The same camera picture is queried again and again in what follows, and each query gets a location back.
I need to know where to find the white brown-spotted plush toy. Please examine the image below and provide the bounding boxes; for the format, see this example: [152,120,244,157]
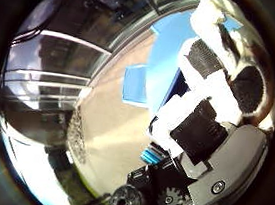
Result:
[177,0,275,132]

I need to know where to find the blue table mat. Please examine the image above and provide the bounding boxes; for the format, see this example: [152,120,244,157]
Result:
[140,3,245,123]

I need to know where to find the low hedge planter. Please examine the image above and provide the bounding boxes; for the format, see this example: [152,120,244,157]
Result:
[63,103,95,165]

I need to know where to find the white metal balcony railing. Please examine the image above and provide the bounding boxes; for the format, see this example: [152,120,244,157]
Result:
[0,24,114,119]

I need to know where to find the thin black cable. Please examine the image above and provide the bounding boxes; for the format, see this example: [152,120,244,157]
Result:
[15,0,72,48]

